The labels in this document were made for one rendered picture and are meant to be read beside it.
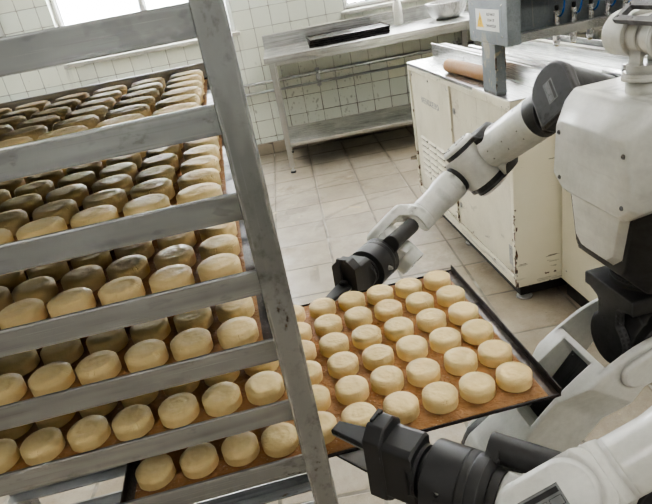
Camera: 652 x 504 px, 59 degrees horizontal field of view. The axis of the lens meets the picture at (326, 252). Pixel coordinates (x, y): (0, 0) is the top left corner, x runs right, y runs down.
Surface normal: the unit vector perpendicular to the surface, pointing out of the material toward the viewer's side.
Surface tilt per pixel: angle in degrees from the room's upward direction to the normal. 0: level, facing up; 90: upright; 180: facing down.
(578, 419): 90
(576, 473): 44
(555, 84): 67
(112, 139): 90
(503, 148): 106
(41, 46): 90
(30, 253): 90
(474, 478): 25
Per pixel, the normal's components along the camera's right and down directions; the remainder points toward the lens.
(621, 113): -0.81, -0.46
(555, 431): 0.18, 0.40
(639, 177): -0.57, 0.37
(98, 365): -0.17, -0.89
